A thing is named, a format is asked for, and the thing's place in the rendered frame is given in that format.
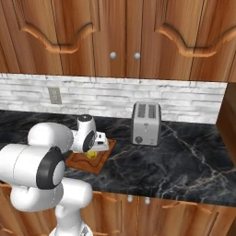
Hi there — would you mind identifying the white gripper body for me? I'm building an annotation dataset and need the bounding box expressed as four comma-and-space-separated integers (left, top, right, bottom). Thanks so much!
92, 138, 111, 152

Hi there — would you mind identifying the yellow lemon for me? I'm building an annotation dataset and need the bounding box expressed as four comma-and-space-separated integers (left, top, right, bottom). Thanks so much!
86, 150, 99, 160

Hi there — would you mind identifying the brown wooden cutting board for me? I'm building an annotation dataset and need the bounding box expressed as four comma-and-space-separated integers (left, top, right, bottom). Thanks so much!
65, 137, 118, 175

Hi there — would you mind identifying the silver two-slot toaster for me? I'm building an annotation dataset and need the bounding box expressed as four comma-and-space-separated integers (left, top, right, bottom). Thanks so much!
131, 101, 162, 148

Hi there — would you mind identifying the wooden lower cupboard door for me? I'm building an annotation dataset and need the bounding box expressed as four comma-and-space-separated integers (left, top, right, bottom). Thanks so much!
80, 190, 139, 236
137, 196, 236, 236

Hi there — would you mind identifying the wooden cupboard door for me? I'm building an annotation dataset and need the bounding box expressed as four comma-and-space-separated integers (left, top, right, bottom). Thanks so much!
80, 190, 139, 236
125, 0, 236, 83
137, 196, 236, 236
0, 0, 127, 78

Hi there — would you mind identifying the wooden upper cupboard door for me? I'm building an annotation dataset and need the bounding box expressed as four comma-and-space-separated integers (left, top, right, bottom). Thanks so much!
125, 0, 236, 83
0, 0, 127, 78

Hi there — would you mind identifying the wooden tall cabinet side panel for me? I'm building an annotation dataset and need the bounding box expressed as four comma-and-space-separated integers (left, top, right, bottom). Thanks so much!
216, 81, 236, 162

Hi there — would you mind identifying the grey wall outlet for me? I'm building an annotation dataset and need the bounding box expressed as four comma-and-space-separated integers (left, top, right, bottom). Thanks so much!
47, 87, 63, 105

